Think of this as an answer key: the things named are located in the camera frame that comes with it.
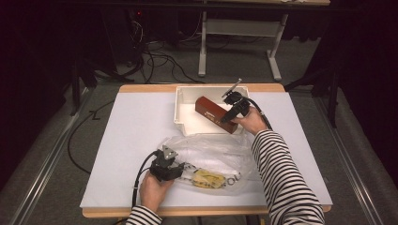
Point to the metal floor rail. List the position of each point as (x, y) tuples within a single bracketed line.
[(347, 159), (47, 165)]

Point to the red-brown box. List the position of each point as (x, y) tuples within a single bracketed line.
[(211, 112)]

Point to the person's left hand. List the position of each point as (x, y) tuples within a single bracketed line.
[(153, 193)]

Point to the black stand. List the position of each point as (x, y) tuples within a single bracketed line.
[(332, 97), (75, 87)]

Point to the white-framed desk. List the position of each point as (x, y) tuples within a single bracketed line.
[(241, 27)]

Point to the white table mat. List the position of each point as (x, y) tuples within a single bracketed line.
[(131, 134)]

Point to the yellow round packet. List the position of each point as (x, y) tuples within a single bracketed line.
[(208, 179)]

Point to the person's right hand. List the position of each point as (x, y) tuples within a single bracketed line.
[(253, 122)]

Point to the white plastic bin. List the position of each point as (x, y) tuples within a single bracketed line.
[(191, 118)]

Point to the clear plastic bag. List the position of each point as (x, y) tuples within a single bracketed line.
[(219, 153)]

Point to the dark box with red light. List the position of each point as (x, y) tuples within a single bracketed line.
[(122, 37)]

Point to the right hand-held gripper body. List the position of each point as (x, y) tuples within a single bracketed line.
[(239, 103)]

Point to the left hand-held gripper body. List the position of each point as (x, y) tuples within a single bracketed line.
[(164, 168)]

